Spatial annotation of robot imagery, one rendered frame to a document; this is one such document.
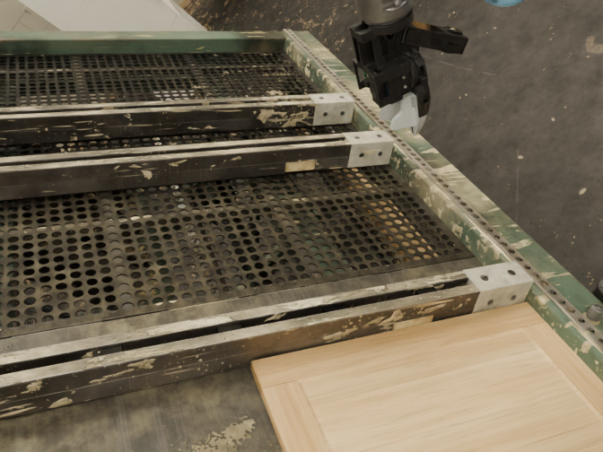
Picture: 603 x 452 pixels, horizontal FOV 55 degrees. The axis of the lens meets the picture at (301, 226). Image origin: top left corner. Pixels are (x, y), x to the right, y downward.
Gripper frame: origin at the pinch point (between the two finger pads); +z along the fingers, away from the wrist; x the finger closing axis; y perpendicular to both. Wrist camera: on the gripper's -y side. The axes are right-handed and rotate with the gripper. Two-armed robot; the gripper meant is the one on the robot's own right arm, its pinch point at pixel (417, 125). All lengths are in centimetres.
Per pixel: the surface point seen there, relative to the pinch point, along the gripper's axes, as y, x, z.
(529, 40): -120, -126, 86
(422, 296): 9.1, 10.4, 27.1
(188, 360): 49, 11, 13
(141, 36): 32, -129, 17
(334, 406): 32.0, 23.6, 23.5
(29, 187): 68, -45, 6
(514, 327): -4.6, 17.7, 38.9
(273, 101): 8, -71, 27
